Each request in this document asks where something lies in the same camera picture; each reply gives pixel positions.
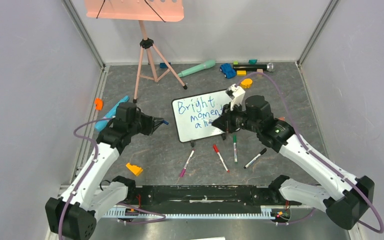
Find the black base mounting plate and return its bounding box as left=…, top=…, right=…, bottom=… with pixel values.
left=123, top=185, right=287, bottom=215

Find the red whiteboard marker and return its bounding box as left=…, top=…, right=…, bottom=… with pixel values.
left=213, top=144, right=230, bottom=173

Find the black silver microphone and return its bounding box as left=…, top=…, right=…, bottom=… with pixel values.
left=232, top=62, right=274, bottom=72

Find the pink music stand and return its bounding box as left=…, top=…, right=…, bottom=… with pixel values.
left=84, top=0, right=188, bottom=103

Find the small orange block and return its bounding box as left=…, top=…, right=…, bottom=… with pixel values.
left=94, top=98, right=104, bottom=111

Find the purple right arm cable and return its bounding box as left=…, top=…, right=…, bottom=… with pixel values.
left=241, top=71, right=384, bottom=234

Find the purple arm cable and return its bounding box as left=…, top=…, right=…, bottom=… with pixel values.
left=57, top=118, right=167, bottom=240
left=241, top=71, right=384, bottom=234

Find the purple whiteboard marker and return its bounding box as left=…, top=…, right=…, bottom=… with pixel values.
left=179, top=149, right=195, bottom=178

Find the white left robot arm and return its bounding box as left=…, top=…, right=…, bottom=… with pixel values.
left=45, top=102, right=168, bottom=240

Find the blue toy microphone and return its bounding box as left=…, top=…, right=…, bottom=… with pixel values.
left=94, top=95, right=130, bottom=132

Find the teal block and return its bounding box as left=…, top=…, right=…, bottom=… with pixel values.
left=248, top=59, right=258, bottom=65

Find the yellow oval block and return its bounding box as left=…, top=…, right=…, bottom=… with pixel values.
left=239, top=78, right=253, bottom=89

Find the black framed whiteboard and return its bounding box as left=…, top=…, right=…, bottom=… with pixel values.
left=171, top=90, right=231, bottom=143

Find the mint green toy microphone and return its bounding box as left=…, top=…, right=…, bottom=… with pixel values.
left=177, top=59, right=216, bottom=78

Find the black whiteboard marker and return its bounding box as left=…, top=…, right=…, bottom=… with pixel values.
left=243, top=148, right=267, bottom=169

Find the yellow rectangular block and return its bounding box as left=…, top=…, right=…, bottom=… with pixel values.
left=236, top=70, right=247, bottom=76

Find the orange stair block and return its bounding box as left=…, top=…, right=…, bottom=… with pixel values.
left=125, top=162, right=143, bottom=177

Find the blue toy car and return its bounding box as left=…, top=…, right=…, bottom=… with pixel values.
left=219, top=63, right=237, bottom=79

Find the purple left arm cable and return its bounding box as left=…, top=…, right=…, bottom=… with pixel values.
left=57, top=118, right=167, bottom=240

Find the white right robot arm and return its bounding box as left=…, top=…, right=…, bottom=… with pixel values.
left=212, top=95, right=375, bottom=230

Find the dark blue block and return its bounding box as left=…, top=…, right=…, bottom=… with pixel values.
left=159, top=62, right=171, bottom=69

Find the green whiteboard marker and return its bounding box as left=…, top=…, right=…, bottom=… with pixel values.
left=232, top=134, right=238, bottom=164

